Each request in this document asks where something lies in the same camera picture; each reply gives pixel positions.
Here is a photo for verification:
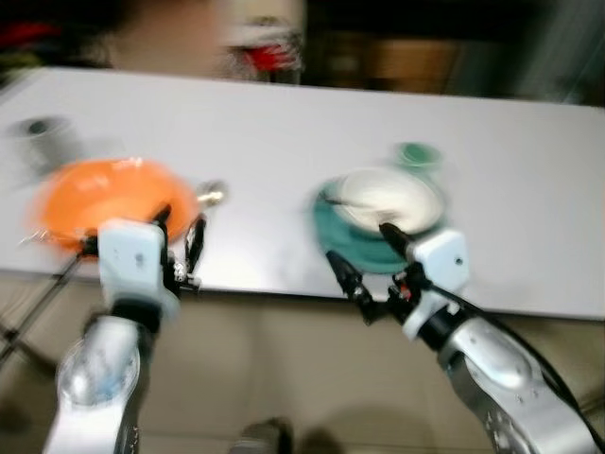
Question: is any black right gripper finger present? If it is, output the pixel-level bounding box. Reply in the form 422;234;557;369
378;221;419;264
325;249;373;307

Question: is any teal plate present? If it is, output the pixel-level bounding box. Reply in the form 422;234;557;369
311;176;451;276

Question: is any white bowl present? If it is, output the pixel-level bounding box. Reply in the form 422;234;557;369
335;167;446;235

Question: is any thin utensil in white bowl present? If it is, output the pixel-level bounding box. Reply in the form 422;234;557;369
326;193;403;217

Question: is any metal spoon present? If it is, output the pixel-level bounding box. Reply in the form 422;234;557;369
193;180;229;211

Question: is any orange bowl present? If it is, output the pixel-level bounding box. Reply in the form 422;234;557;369
32;155;202;256

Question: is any small green cup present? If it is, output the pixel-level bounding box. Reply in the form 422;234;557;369
391;142;444;174

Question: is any grey metal cup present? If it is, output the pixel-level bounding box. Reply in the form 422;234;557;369
11;115;84;173

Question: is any black metal table leg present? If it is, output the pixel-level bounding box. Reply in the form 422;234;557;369
0;253;88;368

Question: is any brown cardboard box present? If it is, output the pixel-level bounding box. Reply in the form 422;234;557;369
363;38;466;93

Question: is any grey robot foot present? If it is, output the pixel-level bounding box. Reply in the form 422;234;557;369
231;416;295;454

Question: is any beige blurred background object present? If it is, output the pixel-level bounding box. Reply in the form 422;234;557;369
106;0;230;79

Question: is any red and white package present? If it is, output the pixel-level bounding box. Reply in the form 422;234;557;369
225;17;305;84

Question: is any red background item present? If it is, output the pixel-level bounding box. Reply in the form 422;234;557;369
0;19;60;52

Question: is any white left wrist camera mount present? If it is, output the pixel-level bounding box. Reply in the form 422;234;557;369
97;218;182;324

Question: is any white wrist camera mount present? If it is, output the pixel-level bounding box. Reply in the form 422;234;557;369
97;218;182;324
401;229;472;341

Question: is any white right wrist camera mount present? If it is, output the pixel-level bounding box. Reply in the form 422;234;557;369
401;229;472;341

